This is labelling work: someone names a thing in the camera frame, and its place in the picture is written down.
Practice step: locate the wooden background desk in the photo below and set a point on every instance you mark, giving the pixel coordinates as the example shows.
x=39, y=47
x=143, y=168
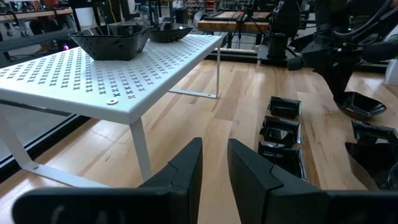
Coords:
x=37, y=14

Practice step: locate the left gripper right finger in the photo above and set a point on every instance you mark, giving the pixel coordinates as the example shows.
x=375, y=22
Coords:
x=264, y=193

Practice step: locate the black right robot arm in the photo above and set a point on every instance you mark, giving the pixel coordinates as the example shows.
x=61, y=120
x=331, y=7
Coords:
x=277, y=46

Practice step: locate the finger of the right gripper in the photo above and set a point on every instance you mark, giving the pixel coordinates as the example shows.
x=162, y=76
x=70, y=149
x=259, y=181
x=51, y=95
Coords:
x=343, y=81
x=333, y=81

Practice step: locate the black round wavy mini plate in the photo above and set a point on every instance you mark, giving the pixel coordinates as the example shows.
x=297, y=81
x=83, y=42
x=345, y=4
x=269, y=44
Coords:
x=171, y=34
x=362, y=105

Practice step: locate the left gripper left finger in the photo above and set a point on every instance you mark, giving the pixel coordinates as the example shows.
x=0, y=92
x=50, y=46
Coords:
x=174, y=193

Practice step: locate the white perforated metal shelf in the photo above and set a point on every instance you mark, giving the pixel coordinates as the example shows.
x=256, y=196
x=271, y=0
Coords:
x=62, y=84

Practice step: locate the wooden background workbench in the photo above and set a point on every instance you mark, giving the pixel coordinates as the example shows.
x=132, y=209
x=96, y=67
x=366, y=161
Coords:
x=230, y=26

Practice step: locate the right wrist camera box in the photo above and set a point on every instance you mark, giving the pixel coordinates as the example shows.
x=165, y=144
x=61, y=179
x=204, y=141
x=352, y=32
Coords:
x=295, y=63

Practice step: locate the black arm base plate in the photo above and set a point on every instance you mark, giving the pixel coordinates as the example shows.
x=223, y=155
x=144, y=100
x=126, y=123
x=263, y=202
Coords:
x=264, y=59

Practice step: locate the black wavy square mini plate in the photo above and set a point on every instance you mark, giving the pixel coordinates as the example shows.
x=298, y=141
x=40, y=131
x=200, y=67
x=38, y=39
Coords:
x=373, y=168
x=112, y=46

